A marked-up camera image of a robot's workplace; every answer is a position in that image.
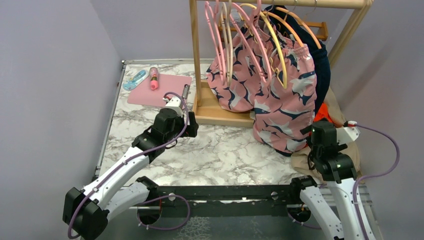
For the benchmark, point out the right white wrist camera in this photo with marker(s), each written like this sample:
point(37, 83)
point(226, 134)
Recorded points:
point(348, 133)

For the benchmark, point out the cream hanger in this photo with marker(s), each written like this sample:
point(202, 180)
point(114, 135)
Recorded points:
point(227, 36)

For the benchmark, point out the yellow hanger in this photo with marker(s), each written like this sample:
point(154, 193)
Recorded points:
point(278, 48)

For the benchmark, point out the light blue package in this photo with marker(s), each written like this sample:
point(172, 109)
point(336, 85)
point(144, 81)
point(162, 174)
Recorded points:
point(134, 81)

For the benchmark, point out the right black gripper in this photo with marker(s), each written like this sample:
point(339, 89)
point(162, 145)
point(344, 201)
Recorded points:
point(307, 129)

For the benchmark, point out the orange shorts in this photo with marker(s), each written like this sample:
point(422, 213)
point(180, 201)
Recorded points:
point(323, 114)

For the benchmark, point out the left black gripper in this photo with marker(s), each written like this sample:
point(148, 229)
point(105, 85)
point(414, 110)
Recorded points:
point(192, 129)

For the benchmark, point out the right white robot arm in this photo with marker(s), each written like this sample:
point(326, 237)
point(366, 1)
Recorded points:
point(350, 222)

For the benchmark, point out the pink shark print shorts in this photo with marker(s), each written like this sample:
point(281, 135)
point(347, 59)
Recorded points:
point(282, 99)

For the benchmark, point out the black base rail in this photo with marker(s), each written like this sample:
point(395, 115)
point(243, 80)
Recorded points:
point(221, 201)

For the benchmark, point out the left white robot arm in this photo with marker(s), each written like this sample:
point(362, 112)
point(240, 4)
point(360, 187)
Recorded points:
point(87, 211)

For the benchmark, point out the pink tube bottle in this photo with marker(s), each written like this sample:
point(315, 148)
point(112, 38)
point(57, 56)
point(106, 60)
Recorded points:
point(154, 75)

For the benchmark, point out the wooden clothes rack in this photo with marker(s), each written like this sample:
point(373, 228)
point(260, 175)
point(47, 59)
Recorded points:
point(207, 109)

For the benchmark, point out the navy blue garment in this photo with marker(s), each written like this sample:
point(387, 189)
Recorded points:
point(323, 74)

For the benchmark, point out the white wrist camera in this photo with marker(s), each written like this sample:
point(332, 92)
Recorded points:
point(348, 133)
point(174, 103)

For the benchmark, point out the orange wooden hanger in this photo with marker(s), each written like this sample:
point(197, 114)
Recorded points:
point(287, 23)

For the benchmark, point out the pink clipboard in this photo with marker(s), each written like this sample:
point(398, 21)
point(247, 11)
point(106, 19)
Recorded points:
point(143, 95)

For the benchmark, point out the beige garment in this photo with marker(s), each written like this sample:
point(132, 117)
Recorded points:
point(299, 159)

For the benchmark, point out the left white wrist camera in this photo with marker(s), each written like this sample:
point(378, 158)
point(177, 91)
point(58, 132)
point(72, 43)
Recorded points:
point(174, 103)

